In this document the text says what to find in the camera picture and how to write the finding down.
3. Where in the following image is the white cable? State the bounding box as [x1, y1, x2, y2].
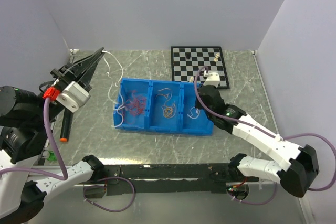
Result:
[102, 50, 202, 128]

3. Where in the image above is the yellow cable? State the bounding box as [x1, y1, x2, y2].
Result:
[155, 86, 178, 119]

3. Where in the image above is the blue three-compartment plastic bin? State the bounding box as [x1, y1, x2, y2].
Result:
[113, 79, 214, 136]

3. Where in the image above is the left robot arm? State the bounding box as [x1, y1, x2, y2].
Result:
[1, 48, 104, 223]

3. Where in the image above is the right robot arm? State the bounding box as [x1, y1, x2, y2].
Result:
[195, 85, 319, 198]

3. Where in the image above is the white chess piece far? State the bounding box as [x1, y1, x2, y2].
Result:
[214, 52, 221, 62]

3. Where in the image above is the orange-tipped marker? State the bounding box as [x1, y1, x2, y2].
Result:
[60, 109, 73, 143]

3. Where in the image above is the black and white chessboard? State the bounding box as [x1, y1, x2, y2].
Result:
[171, 46, 230, 89]

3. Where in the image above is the green translucent plastic piece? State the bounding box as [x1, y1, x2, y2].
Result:
[46, 151, 57, 162]

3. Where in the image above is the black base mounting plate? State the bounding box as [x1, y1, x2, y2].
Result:
[71, 163, 260, 196]

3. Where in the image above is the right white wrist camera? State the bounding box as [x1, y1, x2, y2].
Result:
[203, 70, 220, 88]

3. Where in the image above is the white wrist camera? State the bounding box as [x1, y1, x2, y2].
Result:
[203, 70, 220, 88]
[56, 81, 90, 113]

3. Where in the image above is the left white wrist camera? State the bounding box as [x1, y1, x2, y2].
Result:
[56, 81, 90, 113]

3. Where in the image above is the aluminium rail frame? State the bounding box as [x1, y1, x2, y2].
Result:
[23, 166, 304, 188]

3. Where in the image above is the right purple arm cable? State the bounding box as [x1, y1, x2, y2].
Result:
[193, 65, 336, 205]

